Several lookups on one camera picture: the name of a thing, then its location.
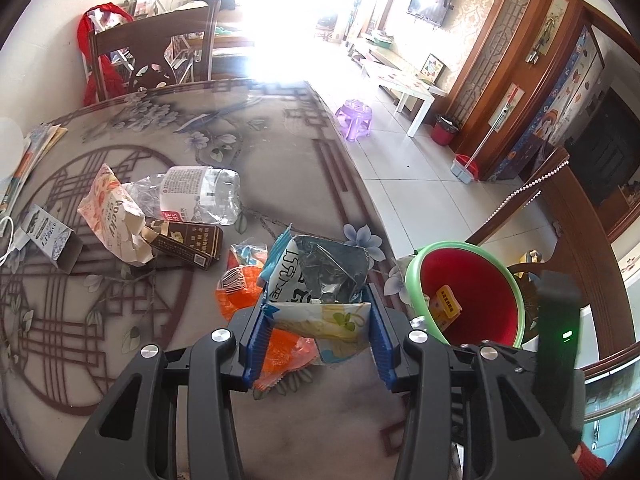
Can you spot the low television cabinet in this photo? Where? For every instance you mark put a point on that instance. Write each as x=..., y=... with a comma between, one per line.
x=375, y=47

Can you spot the silver lined snack bag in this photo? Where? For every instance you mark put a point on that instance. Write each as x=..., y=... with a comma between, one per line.
x=325, y=270

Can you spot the person's right forearm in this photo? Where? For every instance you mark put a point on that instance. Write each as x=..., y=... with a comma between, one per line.
x=590, y=465

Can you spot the carved wooden chair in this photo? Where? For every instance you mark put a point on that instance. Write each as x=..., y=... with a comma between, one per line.
x=580, y=230

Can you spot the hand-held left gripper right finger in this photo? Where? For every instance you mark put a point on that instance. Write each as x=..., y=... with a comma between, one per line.
x=382, y=355

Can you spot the red bag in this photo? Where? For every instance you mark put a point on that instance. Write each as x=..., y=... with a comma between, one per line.
x=97, y=75

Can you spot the clear plastic bottle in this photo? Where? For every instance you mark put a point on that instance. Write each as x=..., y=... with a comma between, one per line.
x=195, y=190

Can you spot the wall scroll painting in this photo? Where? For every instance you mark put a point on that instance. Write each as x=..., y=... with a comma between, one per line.
x=552, y=30

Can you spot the orange snack bag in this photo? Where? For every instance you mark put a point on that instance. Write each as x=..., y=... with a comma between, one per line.
x=240, y=300

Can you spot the white desk lamp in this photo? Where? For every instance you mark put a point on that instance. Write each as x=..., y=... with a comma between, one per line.
x=7, y=150

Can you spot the dark wooden dining chair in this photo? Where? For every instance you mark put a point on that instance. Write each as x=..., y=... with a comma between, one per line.
x=150, y=35

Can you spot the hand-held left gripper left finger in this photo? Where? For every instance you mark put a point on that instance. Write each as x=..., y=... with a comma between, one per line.
x=255, y=345

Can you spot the blue white carton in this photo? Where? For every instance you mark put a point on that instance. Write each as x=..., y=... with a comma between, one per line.
x=47, y=232

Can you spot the purple plastic stool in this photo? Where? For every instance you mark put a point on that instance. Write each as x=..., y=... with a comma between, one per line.
x=355, y=117

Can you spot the pink strawberry print carton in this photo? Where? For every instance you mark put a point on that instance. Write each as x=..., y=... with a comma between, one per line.
x=112, y=215

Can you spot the red basket with green rim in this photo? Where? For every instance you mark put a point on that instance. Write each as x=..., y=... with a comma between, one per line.
x=480, y=290

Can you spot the white charger plug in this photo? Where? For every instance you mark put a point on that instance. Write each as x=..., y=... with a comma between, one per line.
x=22, y=239

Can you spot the stack of books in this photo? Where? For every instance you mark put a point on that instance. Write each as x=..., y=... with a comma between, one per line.
x=37, y=145

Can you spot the small wall painting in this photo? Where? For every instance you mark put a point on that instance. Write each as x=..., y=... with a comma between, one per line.
x=507, y=107

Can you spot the door with cartoon stickers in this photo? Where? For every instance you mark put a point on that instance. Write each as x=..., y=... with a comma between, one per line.
x=560, y=105

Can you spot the white coffee table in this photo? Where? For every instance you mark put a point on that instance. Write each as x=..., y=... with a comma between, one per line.
x=400, y=80

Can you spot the wall television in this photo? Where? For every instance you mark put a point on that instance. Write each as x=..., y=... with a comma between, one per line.
x=425, y=9

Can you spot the dark brown carton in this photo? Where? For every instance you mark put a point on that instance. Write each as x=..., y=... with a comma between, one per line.
x=190, y=242

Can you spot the small red waste bin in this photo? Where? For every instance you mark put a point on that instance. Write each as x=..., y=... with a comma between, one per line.
x=445, y=131

